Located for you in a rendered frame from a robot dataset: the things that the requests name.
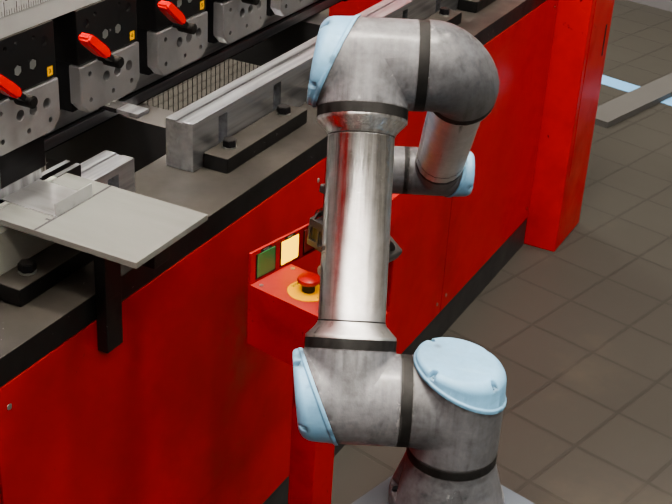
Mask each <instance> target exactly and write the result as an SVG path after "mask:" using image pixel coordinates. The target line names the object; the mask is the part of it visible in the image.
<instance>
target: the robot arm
mask: <svg viewBox="0 0 672 504"><path fill-rule="evenodd" d="M498 93H499V77H498V71H497V68H496V65H495V63H494V60H493V59H492V57H491V55H490V54H489V52H488V51H487V49H486V48H485V47H484V46H483V45H482V43H481V42H480V41H479V40H477V39H476V38H475V37H474V36H473V35H472V34H470V33H469V32H467V31H466V30H465V29H463V28H461V27H459V26H456V25H454V24H452V23H448V22H445V21H441V20H430V19H429V20H419V19H401V18H383V17H367V16H361V15H360V14H356V15H355V16H330V17H328V18H326V19H325V20H324V21H323V22H322V24H321V26H320V28H319V32H318V36H317V40H316V45H315V50H314V55H313V60H312V66H311V71H310V78H309V84H308V91H307V104H308V105H311V106H312V107H317V121H318V122H319V123H320V125H321V126H322V127H323V128H324V129H325V130H326V132H327V134H328V141H327V159H326V178H325V183H324V184H321V185H320V189H319V192H321V193H323V194H325V195H324V203H323V208H320V209H318V210H319V212H317V211H318V210H316V212H315V216H313V217H311V218H310V221H309V229H308V237H307V244H308V245H310V246H312V247H314V248H315V250H317V251H319V252H321V265H319V266H318V268H317V273H318V275H319V276H320V287H319V305H318V321H317V322H316V324H315V325H314V326H313V327H312V328H311V329H310V330H309V331H308V332H306V333H305V341H304V348H302V347H298V348H296V349H294V350H293V352H292V359H293V377H294V391H295V404H296V415H297V424H298V430H299V432H300V434H301V436H302V437H303V438H304V439H306V440H308V441H312V442H322V443H331V444H333V445H335V446H338V444H348V445H368V446H388V447H406V452H405V454H404V456H403V458H402V460H401V462H400V463H399V465H398V467H397V469H396V471H395V473H394V475H393V477H392V479H391V482H390V486H389V495H388V504H504V493H503V489H502V486H501V484H500V478H499V474H498V469H497V465H496V461H497V453H498V446H499V439H500V432H501V425H502V418H503V411H504V409H505V407H506V402H507V398H506V382H507V378H506V373H505V370H504V368H503V366H502V364H501V363H500V361H499V360H498V359H497V358H496V357H495V356H494V355H493V354H492V353H490V352H488V351H486V350H485V349H484V348H483V347H481V346H479V345H477V344H474V343H472V342H469V341H466V340H462V339H458V338H451V337H438V338H433V339H432V340H431V341H430V340H426V341H424V342H423V343H421V344H420V345H419V347H418V348H417V349H416V351H415V353H414V355H413V354H412V355H411V354H397V353H396V346H397V338H396V337H395V336H394V335H393V334H392V333H391V331H390V330H389V329H388V328H387V327H386V303H387V283H388V264H389V263H390V262H392V261H394V260H395V259H397V258H398V257H399V256H400V255H401V254H402V249H401V248H400V247H399V245H398V244H397V243H396V242H395V241H394V239H393V238H392V237H391V236H390V225H391V205H392V194H414V195H432V196H444V197H448V198H450V197H453V196H456V197H465V196H468V195H470V193H471V192H472V189H473V184H474V176H475V157H474V154H473V153H472V152H471V151H470V149H471V147H472V144H473V141H474V138H475V135H476V133H477V130H478V127H479V124H480V122H481V121H482V120H483V119H485V118H486V117H487V116H488V115H489V113H490V112H491V111H492V109H493V107H494V105H495V102H496V99H497V96H498ZM408 111H419V112H423V111H427V114H426V118H425V123H424V127H423V131H422V135H421V139H420V143H419V147H408V146H395V137H396V135H397V134H398V133H399V132H400V131H401V130H403V129H404V128H405V127H406V126H407V125H408ZM321 209H323V210H321ZM321 216H322V217H321ZM317 217H319V218H318V219H317ZM311 227H312V228H311ZM310 235H311V236H310Z"/></svg>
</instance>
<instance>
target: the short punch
mask: <svg viewBox="0 0 672 504"><path fill-rule="evenodd" d="M44 166H46V164H45V148H44V135H43V136H41V137H39V138H37V139H35V140H33V141H31V142H29V143H27V144H25V145H23V146H21V147H19V148H17V149H15V150H13V151H11V152H9V153H7V154H5V155H3V156H0V199H2V198H4V197H6V196H8V195H10V194H12V193H14V192H15V191H17V190H19V189H21V188H23V187H25V186H27V185H29V184H30V183H32V182H34V181H36V180H38V179H40V178H42V172H41V168H43V167H44Z"/></svg>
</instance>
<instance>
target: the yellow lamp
mask: <svg viewBox="0 0 672 504"><path fill-rule="evenodd" d="M298 247H299V234H297V235H295V236H293V237H291V238H289V239H287V240H285V241H283V242H282V250H281V265H283V264H285V263H287V262H289V261H291V260H293V259H294V258H296V257H298Z"/></svg>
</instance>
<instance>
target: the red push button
mask: <svg viewBox="0 0 672 504"><path fill-rule="evenodd" d="M297 281H298V283H299V284H300V285H302V292H304V293H306V294H311V293H314V292H315V286H317V285H318V284H319V283H320V276H319V275H318V274H316V273H313V272H304V273H301V274H299V275H298V278H297Z"/></svg>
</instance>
